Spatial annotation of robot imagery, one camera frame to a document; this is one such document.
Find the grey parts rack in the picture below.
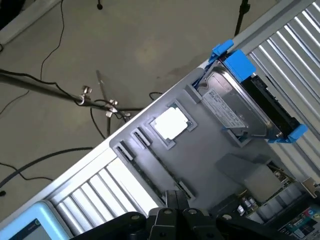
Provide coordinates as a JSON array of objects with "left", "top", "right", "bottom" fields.
[{"left": 109, "top": 67, "right": 296, "bottom": 218}]

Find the green graphics card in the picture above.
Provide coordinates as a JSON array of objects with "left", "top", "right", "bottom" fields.
[{"left": 207, "top": 162, "right": 320, "bottom": 240}]

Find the silver CPU chip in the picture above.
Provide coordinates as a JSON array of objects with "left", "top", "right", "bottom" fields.
[{"left": 149, "top": 106, "right": 196, "bottom": 146}]

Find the silver hard disk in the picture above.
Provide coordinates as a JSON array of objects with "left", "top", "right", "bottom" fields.
[{"left": 201, "top": 65, "right": 300, "bottom": 140}]

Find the light blue teach pendant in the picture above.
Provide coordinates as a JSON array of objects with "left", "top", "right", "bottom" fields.
[{"left": 0, "top": 201, "right": 74, "bottom": 240}]

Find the black tripod stand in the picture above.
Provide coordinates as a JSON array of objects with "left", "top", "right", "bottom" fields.
[{"left": 0, "top": 69, "right": 151, "bottom": 138}]

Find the thick dark floor cable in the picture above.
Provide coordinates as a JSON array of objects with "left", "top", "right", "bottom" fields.
[{"left": 0, "top": 146, "right": 95, "bottom": 189}]

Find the thin black floor cable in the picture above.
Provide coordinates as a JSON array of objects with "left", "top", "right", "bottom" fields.
[{"left": 38, "top": 0, "right": 66, "bottom": 83}]

